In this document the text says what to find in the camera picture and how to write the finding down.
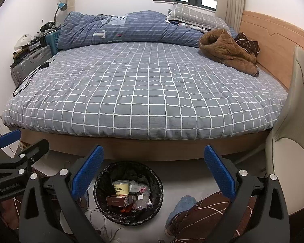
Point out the beige chair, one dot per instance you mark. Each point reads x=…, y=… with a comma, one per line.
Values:
x=288, y=157

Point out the black tangled items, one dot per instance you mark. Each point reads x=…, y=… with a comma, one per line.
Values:
x=49, y=26

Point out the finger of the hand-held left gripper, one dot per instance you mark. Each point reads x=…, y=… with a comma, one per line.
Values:
x=38, y=148
x=8, y=137

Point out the blue fluffy slipper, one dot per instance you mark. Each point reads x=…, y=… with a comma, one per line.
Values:
x=185, y=202

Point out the dark printed box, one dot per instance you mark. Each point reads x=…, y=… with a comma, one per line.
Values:
x=116, y=201

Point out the grey checked bed cover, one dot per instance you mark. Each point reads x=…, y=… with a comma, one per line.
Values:
x=141, y=93

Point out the wooden headboard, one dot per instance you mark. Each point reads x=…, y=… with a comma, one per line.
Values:
x=273, y=40

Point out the person's right leg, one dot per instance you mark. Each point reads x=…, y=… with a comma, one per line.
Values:
x=205, y=217

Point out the teal suitcase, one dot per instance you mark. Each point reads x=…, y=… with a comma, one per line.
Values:
x=52, y=43

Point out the wooden bed frame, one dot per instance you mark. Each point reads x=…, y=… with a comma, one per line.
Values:
x=154, y=149

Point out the grey checked pillow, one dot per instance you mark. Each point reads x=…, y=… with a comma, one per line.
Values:
x=200, y=15

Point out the blue striped duvet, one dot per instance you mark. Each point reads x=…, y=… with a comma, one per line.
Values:
x=141, y=27

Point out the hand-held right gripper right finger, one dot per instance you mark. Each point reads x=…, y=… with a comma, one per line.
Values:
x=219, y=172

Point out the clear plastic bubble wrap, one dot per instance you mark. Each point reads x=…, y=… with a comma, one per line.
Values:
x=141, y=203

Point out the dark brown patterned garment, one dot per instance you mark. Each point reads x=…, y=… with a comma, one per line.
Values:
x=248, y=44

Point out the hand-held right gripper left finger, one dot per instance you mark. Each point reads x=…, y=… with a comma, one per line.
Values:
x=88, y=172

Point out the blue desk lamp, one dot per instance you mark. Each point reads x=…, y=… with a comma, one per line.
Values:
x=62, y=5

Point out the red plastic wrapper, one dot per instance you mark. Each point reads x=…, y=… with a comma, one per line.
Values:
x=126, y=210

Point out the yellow paper cup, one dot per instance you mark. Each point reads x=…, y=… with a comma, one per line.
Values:
x=121, y=188

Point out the grey suitcase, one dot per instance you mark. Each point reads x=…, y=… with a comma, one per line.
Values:
x=27, y=63

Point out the brown quilted jacket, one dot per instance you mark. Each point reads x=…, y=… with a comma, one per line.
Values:
x=217, y=45

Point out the white plastic object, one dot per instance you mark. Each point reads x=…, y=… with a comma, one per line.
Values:
x=22, y=40

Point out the black trash bin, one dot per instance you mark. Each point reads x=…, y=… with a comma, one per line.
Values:
x=155, y=182

